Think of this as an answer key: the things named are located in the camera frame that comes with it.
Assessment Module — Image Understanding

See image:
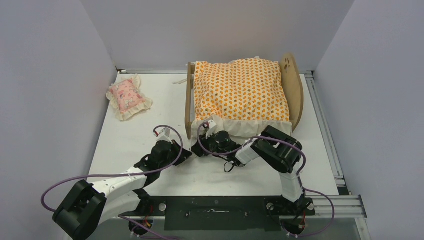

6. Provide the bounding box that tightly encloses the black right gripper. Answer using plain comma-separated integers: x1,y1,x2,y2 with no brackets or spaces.
191,128,229,156

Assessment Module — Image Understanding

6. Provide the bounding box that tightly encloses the orange patterned bed cushion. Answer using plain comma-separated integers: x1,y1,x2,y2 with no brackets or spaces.
190,57,293,139

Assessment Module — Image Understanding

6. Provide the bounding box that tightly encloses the wooden pet bed frame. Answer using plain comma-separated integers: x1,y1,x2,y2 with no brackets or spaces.
184,53,304,139

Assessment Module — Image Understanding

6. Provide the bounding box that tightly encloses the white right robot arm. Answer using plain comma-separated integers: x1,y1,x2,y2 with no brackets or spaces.
191,123,305,214

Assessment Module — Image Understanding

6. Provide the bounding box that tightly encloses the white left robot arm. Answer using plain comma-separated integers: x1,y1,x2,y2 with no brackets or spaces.
52,140,192,240

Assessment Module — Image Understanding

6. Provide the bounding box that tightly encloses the pink frilled small pillow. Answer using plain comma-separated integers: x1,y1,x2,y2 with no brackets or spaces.
106,74,153,122

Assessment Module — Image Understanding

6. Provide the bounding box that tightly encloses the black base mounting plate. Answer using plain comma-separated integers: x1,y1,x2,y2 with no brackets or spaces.
123,196,316,232

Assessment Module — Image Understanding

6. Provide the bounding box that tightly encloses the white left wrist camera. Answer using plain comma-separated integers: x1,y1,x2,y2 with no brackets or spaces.
153,127,172,142

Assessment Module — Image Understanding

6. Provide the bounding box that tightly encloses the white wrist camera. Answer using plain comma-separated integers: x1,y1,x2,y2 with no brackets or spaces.
202,119,218,139
153,127,172,142

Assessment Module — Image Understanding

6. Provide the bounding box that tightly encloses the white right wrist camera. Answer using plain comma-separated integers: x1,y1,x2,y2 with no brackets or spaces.
202,119,218,139

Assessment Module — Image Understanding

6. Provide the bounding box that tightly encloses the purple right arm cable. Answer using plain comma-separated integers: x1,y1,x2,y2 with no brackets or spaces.
197,121,335,238

